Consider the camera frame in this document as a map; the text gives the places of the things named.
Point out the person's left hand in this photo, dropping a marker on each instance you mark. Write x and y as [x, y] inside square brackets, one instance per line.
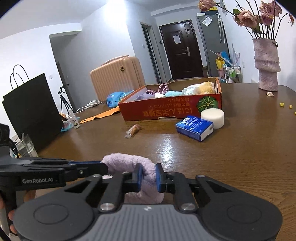
[10, 215]

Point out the yellow bucket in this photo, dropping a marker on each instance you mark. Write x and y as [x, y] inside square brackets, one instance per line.
[220, 63]

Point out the white foam cylinder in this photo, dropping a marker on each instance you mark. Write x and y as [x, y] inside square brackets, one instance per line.
[215, 115]

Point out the wire rack with bottles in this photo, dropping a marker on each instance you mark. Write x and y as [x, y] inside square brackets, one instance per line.
[232, 74]

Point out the blue wet wipes pack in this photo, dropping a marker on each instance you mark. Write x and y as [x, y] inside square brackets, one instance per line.
[114, 98]

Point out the dark front door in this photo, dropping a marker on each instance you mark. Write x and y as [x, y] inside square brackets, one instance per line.
[182, 50]

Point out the light blue soft item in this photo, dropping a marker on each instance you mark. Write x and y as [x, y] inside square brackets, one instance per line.
[173, 93]

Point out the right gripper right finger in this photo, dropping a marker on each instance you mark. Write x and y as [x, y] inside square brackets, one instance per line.
[179, 186]

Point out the dried pink roses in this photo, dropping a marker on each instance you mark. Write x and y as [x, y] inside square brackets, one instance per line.
[262, 22]

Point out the blue tissue pack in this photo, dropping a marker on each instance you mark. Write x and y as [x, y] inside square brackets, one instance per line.
[195, 128]

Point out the camera tripod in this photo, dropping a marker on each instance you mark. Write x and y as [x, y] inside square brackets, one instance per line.
[63, 101]

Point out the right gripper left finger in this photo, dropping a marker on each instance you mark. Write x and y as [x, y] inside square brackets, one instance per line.
[114, 189]

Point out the white power strip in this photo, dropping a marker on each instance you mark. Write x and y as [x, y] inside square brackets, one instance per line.
[90, 104]

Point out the wrapped snack bar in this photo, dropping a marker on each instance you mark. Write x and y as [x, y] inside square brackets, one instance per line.
[132, 131]

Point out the red cardboard box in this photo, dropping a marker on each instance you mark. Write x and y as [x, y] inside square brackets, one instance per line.
[170, 107]

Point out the yellow petal crumbs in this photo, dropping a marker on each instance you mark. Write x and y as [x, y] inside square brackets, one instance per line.
[287, 109]

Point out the black paper bag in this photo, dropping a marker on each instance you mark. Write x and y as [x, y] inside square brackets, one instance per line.
[32, 111]

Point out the pink textured vase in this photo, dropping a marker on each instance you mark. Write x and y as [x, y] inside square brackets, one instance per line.
[267, 63]

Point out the purple folded cloth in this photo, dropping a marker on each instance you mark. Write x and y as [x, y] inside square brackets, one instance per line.
[150, 94]

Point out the pink ribbed suitcase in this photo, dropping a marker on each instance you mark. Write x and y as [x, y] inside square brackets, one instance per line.
[123, 73]

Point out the white soft roll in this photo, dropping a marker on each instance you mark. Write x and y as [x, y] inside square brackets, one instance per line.
[192, 90]

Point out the yellow plush toy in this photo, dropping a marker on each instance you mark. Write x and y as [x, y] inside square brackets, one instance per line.
[207, 88]

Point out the small white spray bottle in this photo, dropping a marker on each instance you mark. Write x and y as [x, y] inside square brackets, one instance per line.
[73, 119]

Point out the grey refrigerator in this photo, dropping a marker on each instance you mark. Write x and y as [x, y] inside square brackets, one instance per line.
[213, 37]

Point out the pink satin scrunchie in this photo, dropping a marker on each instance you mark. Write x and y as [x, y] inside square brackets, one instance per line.
[163, 88]

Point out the orange plastic strip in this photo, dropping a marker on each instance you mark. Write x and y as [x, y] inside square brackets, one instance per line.
[102, 115]

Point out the lilac fluffy sock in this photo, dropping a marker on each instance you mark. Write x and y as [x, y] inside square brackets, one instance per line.
[143, 173]

